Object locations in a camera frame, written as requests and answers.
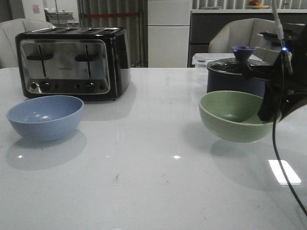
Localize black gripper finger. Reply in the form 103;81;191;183
242;65;276;82
258;83;283;122

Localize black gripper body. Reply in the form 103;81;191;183
268;25;307;118

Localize green bowl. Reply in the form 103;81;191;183
199;91;274;143

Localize blue bowl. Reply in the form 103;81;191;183
7;95;84;142

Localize glass lid with blue knob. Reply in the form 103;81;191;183
207;46;272;75

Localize dark blue saucepan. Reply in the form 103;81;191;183
207;70;265;97

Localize beige chair right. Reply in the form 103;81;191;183
209;18;281;68

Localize beige chair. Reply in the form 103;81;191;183
209;18;281;68
0;18;55;68

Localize clear plastic storage container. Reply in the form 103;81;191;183
192;52;262;69

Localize fruit plate on counter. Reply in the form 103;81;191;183
248;0;270;10

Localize dark counter cabinet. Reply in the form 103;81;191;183
187;9;307;68

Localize white refrigerator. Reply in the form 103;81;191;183
147;0;191;68

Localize black chrome four-slot toaster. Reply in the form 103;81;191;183
15;27;131;101

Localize beige chair left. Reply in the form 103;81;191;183
0;18;55;68

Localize white cable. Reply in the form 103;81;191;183
270;0;285;40

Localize black cable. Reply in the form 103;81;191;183
272;51;307;216

